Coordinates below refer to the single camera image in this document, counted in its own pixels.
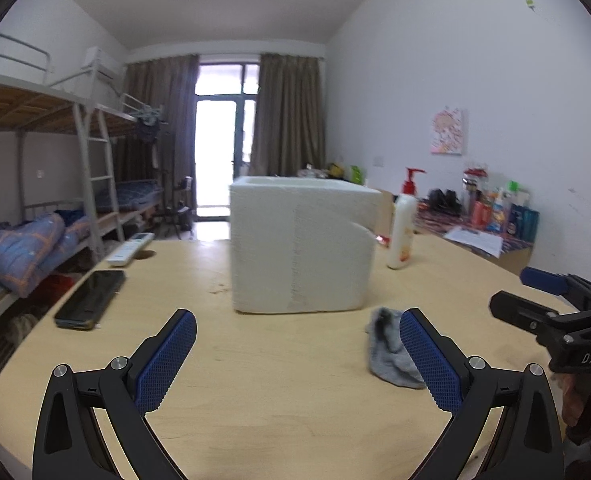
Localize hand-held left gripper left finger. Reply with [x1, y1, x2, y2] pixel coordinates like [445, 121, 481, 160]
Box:
[32, 308, 198, 480]

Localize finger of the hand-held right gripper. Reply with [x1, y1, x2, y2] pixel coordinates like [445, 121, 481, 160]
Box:
[490, 290, 591, 346]
[519, 267, 591, 311]

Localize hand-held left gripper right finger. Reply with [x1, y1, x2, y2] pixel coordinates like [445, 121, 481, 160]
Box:
[399, 308, 566, 480]

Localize grey sock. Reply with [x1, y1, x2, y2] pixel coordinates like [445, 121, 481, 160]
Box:
[365, 307, 426, 390]

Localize white foam box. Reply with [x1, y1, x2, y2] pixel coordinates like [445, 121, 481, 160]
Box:
[229, 176, 382, 315]

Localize row of toiletry bottles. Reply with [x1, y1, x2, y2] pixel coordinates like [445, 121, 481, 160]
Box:
[470, 180, 540, 238]

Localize white paper sheet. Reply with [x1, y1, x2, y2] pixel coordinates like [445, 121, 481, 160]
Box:
[444, 225, 503, 259]

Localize black smartphone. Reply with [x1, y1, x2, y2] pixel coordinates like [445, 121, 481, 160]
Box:
[54, 270, 127, 331]

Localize clear water bottle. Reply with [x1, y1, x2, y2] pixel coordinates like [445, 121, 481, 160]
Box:
[463, 167, 486, 216]

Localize white remote control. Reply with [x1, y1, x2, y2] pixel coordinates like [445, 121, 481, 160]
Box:
[106, 232, 155, 267]

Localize patterned desk mat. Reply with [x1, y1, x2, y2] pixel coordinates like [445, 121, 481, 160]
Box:
[415, 205, 533, 256]

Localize black bag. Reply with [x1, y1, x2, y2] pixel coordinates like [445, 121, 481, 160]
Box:
[428, 188, 462, 217]

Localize white pump lotion bottle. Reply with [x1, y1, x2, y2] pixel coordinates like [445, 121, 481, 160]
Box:
[386, 167, 426, 271]

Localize red cloth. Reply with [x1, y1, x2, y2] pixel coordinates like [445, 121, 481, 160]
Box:
[36, 272, 84, 306]

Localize beige cloth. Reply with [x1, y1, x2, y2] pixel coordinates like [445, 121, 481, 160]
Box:
[6, 312, 39, 343]

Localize black folding chair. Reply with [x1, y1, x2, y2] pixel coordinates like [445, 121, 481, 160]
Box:
[158, 176, 196, 238]

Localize blue plaid folded bedding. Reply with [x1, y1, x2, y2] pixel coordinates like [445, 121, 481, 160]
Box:
[93, 179, 164, 213]

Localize blue orange plaid quilt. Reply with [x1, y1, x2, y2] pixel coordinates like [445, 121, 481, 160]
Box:
[0, 212, 91, 297]

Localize metal bunk ladder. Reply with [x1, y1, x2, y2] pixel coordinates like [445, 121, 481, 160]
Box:
[73, 102, 126, 263]

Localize dark hanging clothes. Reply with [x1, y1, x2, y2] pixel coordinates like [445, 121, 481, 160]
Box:
[136, 115, 164, 143]

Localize glass balcony door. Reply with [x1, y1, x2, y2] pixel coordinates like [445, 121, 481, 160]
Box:
[194, 61, 261, 211]

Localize brown curtain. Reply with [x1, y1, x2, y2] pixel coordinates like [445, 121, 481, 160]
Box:
[250, 52, 326, 178]
[126, 54, 200, 211]

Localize metal bunk bed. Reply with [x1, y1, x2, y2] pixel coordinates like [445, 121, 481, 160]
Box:
[0, 32, 196, 306]

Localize white air conditioner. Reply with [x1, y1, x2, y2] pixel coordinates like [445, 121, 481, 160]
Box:
[82, 46, 122, 81]

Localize pink cartoon wall poster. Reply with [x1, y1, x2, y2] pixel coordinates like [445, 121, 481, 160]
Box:
[430, 106, 463, 156]

